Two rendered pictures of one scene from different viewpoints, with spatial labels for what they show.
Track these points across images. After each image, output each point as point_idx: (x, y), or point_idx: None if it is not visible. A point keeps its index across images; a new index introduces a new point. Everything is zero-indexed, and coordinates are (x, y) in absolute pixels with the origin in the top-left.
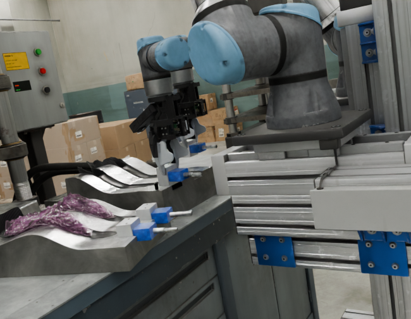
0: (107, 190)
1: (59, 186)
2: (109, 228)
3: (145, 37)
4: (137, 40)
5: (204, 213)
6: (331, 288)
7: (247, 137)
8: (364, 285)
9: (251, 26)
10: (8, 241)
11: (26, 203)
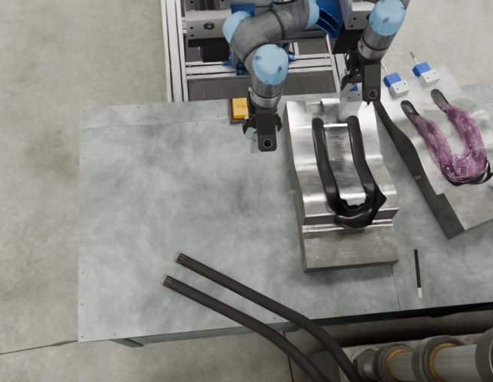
0: (379, 162)
1: None
2: (427, 104)
3: (402, 4)
4: (404, 15)
5: (335, 92)
6: (52, 222)
7: None
8: (36, 192)
9: None
10: None
11: (454, 193)
